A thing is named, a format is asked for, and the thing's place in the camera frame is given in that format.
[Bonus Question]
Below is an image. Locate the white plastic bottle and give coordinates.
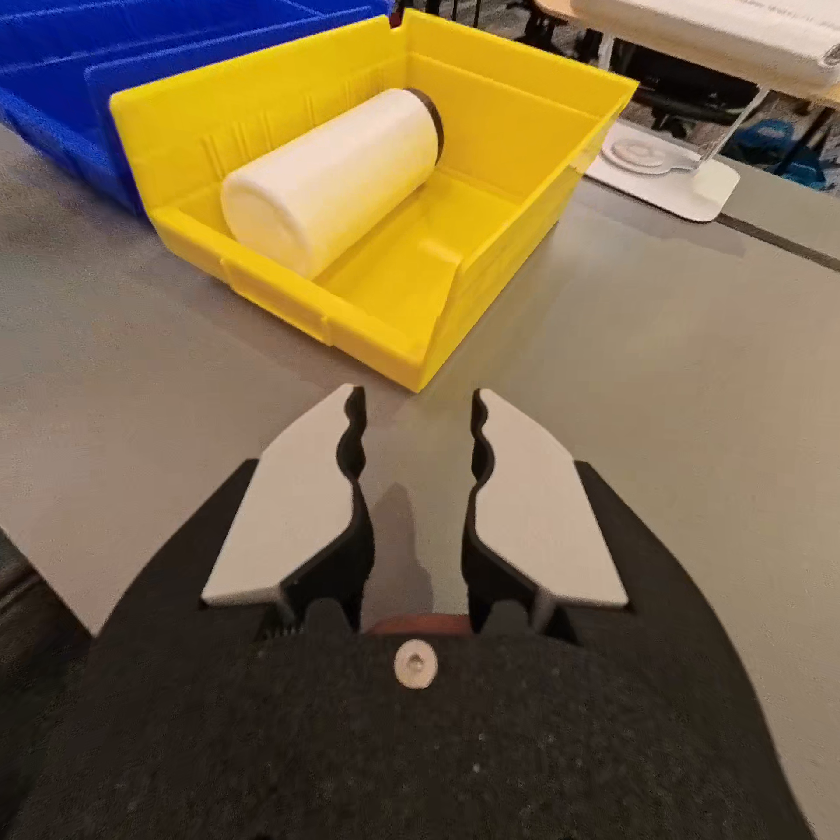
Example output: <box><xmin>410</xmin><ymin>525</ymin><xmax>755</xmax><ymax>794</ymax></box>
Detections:
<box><xmin>220</xmin><ymin>87</ymin><xmax>441</xmax><ymax>281</ymax></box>

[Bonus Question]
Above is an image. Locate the instruction sheet on wooden stand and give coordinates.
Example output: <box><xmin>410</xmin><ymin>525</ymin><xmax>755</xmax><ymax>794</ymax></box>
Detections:
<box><xmin>532</xmin><ymin>0</ymin><xmax>840</xmax><ymax>224</ymax></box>

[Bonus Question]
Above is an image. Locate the yellow plastic bin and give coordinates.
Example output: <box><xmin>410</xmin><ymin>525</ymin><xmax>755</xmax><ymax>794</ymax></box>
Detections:
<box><xmin>108</xmin><ymin>8</ymin><xmax>642</xmax><ymax>395</ymax></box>

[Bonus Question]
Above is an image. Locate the black bottle lid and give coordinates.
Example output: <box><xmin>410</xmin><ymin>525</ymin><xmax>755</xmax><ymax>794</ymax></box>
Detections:
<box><xmin>406</xmin><ymin>87</ymin><xmax>447</xmax><ymax>166</ymax></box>

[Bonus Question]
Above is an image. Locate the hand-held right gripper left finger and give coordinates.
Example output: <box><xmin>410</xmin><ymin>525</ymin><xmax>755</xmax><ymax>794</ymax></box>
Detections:
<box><xmin>200</xmin><ymin>384</ymin><xmax>377</xmax><ymax>634</ymax></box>

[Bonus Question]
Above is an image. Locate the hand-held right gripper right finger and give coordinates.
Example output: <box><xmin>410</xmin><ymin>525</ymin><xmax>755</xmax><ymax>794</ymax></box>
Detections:
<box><xmin>461</xmin><ymin>387</ymin><xmax>631</xmax><ymax>634</ymax></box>

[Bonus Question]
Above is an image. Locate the blue bag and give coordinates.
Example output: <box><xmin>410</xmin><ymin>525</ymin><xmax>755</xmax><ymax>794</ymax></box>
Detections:
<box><xmin>727</xmin><ymin>117</ymin><xmax>829</xmax><ymax>193</ymax></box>

